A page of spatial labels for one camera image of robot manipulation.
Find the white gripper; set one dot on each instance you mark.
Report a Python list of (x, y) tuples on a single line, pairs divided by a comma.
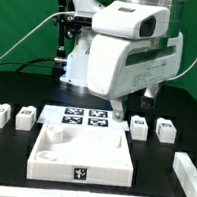
[(117, 67)]

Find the white square tabletop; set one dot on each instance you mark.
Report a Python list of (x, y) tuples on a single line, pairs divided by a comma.
[(75, 154)]

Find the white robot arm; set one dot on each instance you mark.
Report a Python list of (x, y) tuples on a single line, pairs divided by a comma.
[(80, 34)]

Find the white sheet with tags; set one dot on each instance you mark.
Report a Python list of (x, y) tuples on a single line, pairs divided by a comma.
[(79, 116)]

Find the black camera stand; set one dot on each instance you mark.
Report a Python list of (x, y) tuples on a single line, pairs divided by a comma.
[(60, 59)]

